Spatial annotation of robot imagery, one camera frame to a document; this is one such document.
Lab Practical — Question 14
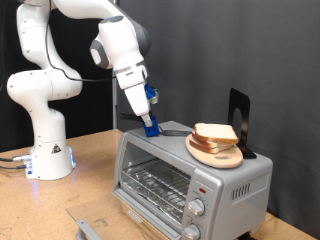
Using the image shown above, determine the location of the silver oven knob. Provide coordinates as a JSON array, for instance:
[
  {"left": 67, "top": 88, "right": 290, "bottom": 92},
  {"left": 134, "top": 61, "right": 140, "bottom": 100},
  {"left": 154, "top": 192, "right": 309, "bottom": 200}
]
[
  {"left": 187, "top": 198, "right": 206, "bottom": 217},
  {"left": 182, "top": 223, "right": 202, "bottom": 240}
]

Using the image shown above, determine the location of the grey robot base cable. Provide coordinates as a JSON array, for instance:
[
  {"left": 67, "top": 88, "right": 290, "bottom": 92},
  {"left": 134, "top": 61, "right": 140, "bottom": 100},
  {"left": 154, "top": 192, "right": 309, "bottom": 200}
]
[
  {"left": 0, "top": 153, "right": 33, "bottom": 163},
  {"left": 0, "top": 163, "right": 29, "bottom": 171}
]

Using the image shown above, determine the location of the silver toaster oven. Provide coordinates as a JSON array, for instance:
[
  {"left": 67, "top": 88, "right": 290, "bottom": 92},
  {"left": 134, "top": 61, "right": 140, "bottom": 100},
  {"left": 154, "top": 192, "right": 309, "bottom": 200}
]
[{"left": 113, "top": 120, "right": 274, "bottom": 240}]

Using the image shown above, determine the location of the black metal bookend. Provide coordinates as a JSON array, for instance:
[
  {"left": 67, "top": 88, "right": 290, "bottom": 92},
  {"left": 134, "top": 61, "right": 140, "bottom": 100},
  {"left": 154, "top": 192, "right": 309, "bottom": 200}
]
[{"left": 227, "top": 87, "right": 258, "bottom": 160}]

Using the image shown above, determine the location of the wire oven rack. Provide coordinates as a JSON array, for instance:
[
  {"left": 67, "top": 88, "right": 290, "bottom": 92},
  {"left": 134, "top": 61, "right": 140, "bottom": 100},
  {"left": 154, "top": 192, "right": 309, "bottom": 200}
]
[{"left": 120, "top": 158, "right": 192, "bottom": 223}]

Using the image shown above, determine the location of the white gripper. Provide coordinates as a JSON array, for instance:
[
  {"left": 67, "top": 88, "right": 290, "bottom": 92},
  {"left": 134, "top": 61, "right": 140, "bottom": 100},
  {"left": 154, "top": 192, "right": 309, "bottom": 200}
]
[{"left": 114, "top": 63, "right": 154, "bottom": 128}]

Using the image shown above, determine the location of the black backdrop cloth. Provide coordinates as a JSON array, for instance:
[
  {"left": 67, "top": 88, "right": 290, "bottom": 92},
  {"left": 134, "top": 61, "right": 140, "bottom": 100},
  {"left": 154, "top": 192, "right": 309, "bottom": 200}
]
[{"left": 0, "top": 0, "right": 114, "bottom": 153}]

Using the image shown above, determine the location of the glass oven door with handle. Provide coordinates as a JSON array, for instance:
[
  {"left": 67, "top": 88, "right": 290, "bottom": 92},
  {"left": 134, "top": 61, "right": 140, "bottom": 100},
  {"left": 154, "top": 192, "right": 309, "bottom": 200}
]
[{"left": 65, "top": 190, "right": 183, "bottom": 240}]

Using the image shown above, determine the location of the round wooden cutting board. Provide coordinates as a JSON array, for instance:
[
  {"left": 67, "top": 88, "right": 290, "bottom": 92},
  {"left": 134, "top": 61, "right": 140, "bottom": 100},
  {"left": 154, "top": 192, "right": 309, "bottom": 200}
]
[{"left": 185, "top": 133, "right": 245, "bottom": 169}]

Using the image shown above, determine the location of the black spatula with blue block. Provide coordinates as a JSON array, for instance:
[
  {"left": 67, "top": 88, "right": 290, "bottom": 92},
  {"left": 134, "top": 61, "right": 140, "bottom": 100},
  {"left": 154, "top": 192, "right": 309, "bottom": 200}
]
[{"left": 119, "top": 113, "right": 194, "bottom": 138}]

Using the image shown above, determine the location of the dark grey backdrop cloth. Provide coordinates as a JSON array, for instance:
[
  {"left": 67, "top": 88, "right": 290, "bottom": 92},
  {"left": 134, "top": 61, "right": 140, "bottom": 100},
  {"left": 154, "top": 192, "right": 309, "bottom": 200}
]
[{"left": 116, "top": 0, "right": 320, "bottom": 239}]

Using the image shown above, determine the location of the vertical metal pole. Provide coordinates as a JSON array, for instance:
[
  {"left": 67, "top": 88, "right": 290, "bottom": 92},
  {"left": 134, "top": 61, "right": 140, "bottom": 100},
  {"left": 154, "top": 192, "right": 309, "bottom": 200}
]
[{"left": 110, "top": 0, "right": 119, "bottom": 130}]

